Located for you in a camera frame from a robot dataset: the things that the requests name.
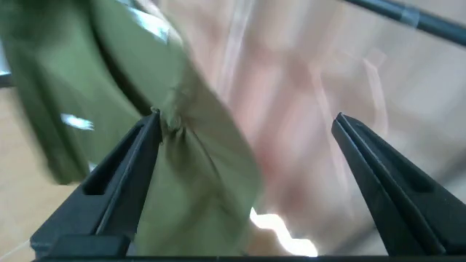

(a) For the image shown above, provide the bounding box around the beige curtain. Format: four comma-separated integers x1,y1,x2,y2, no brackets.
145,0,466,255

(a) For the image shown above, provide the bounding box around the green long-sleeved shirt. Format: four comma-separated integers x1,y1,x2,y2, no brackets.
0,0,263,255

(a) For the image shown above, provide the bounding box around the black clothes rack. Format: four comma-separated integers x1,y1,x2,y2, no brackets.
341,0,466,48

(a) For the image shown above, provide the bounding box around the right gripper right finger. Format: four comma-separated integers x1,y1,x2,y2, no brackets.
331,111,466,255

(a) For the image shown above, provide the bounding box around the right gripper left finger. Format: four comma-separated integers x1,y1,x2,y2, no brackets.
30,111,163,258

